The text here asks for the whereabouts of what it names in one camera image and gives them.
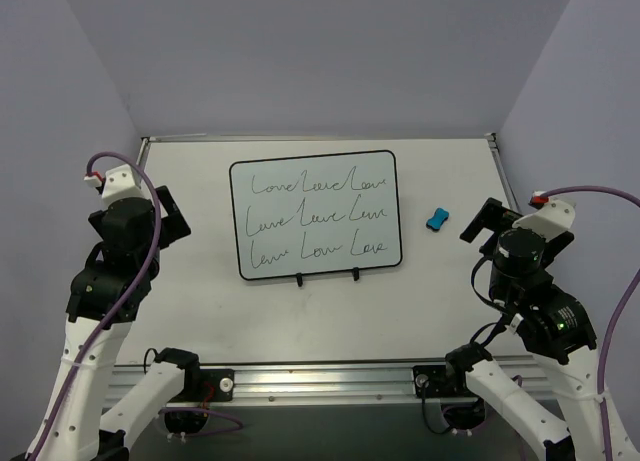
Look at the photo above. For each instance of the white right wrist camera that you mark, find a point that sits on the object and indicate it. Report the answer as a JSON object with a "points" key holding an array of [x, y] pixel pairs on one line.
{"points": [[553, 217]]}

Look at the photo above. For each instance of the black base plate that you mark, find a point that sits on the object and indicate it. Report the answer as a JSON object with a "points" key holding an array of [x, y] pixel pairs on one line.
{"points": [[432, 381], [213, 386]]}

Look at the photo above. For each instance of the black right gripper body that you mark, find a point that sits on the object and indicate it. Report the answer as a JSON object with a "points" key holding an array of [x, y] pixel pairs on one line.
{"points": [[480, 221]]}

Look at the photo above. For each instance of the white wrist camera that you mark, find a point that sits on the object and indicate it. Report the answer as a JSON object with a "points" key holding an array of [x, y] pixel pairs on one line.
{"points": [[116, 184], [553, 217]]}

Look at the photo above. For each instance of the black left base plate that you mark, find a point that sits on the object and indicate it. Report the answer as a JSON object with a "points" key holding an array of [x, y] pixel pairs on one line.
{"points": [[213, 386]]}

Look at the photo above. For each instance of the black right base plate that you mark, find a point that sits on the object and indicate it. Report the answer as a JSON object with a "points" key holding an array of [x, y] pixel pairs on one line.
{"points": [[432, 381]]}

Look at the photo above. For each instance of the blue bone-shaped eraser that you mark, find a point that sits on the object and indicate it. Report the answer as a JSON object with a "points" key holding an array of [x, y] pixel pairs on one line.
{"points": [[437, 220]]}

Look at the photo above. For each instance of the aluminium table edge strip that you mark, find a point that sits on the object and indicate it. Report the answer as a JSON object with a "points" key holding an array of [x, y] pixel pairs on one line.
{"points": [[204, 137]]}

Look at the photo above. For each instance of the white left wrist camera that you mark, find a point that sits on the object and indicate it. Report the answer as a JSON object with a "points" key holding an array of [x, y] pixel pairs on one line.
{"points": [[116, 184]]}

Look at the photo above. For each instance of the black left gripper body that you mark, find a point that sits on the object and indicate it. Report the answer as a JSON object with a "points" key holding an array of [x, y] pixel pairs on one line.
{"points": [[175, 216]]}

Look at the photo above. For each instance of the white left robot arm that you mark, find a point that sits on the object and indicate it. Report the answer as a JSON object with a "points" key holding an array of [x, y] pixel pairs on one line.
{"points": [[105, 297]]}

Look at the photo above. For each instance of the black framed whiteboard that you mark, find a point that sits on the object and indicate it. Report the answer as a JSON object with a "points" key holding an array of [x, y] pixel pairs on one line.
{"points": [[316, 214]]}

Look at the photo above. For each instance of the aluminium front rail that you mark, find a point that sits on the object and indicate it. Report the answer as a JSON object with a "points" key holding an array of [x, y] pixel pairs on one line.
{"points": [[337, 384]]}

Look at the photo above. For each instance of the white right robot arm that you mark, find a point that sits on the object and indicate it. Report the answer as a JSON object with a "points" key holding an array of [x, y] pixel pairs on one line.
{"points": [[554, 328]]}

